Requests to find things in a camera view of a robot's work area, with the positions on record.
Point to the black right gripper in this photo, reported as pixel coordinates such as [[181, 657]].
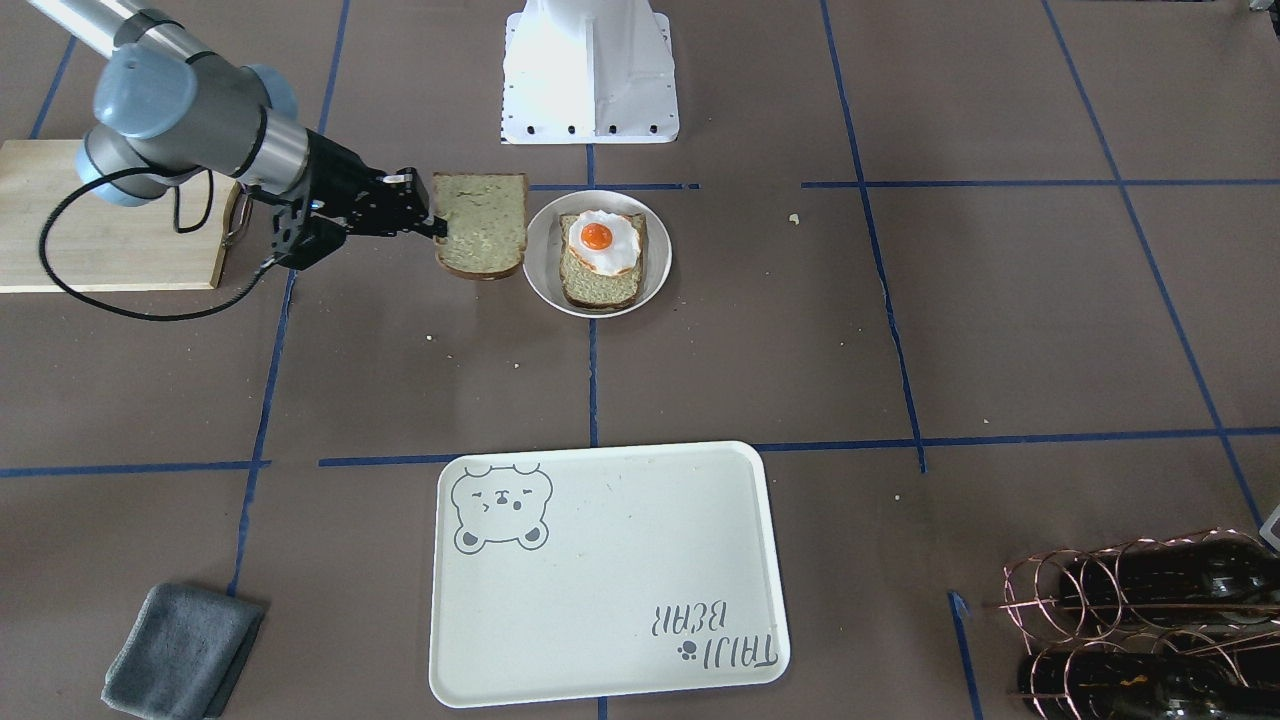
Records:
[[336, 170]]

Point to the bread slice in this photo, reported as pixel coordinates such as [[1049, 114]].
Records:
[[486, 217], [585, 289]]

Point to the white round plate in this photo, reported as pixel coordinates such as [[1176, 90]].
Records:
[[544, 245]]

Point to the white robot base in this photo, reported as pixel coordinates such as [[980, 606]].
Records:
[[588, 72]]

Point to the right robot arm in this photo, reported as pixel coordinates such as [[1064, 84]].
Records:
[[168, 107]]

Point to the white bear tray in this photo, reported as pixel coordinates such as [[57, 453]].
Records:
[[572, 574]]

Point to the fried egg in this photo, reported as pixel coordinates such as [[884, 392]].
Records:
[[602, 242]]

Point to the wooden cutting board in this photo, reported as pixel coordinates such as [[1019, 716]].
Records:
[[100, 247]]

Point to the grey folded cloth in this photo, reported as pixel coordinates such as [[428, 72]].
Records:
[[185, 654]]

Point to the lower dark glass bottle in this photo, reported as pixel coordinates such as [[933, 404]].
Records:
[[1092, 683]]

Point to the dark glass bottle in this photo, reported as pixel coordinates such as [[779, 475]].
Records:
[[1214, 582], [1092, 683]]

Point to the upper dark glass bottle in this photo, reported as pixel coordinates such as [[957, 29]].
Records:
[[1214, 582]]

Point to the copper wire bottle rack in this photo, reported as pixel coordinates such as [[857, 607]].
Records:
[[1176, 628]]

